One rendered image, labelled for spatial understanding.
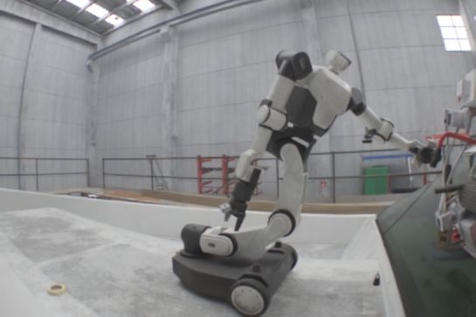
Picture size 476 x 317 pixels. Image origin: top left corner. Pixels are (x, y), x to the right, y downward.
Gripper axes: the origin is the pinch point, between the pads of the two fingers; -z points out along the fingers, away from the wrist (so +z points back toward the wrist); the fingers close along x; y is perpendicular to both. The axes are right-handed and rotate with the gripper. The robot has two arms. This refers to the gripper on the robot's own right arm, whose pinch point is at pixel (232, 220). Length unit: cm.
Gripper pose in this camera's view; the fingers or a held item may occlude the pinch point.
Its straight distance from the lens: 116.4
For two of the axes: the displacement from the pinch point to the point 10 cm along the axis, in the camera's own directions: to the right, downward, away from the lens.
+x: 4.6, 1.3, -8.8
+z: 3.3, -9.4, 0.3
